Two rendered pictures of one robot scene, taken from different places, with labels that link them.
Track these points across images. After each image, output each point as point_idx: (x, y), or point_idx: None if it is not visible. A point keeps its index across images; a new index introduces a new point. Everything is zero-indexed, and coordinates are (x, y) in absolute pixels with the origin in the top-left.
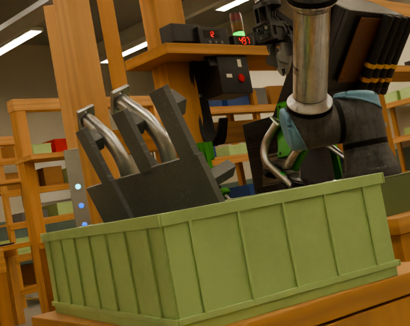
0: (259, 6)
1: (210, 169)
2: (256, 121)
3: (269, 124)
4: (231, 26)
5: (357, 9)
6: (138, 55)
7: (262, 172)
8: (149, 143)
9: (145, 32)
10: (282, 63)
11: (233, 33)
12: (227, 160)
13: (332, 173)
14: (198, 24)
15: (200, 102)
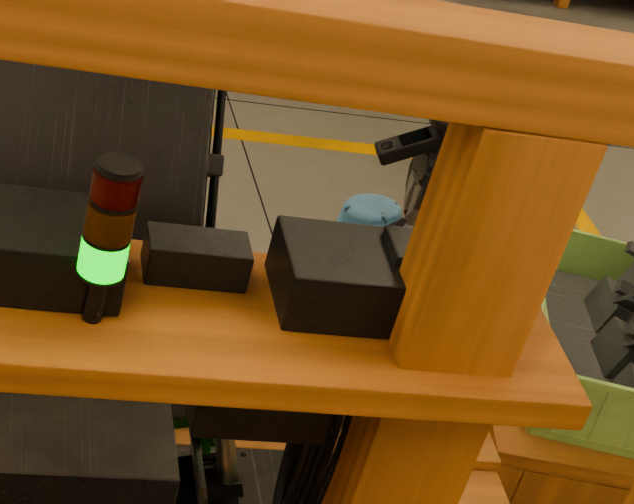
0: None
1: None
2: (175, 440)
3: (184, 414)
4: (133, 223)
5: None
6: (567, 359)
7: (243, 492)
8: None
9: (540, 305)
10: (409, 206)
11: (129, 247)
12: (632, 241)
13: None
14: (388, 225)
15: (333, 447)
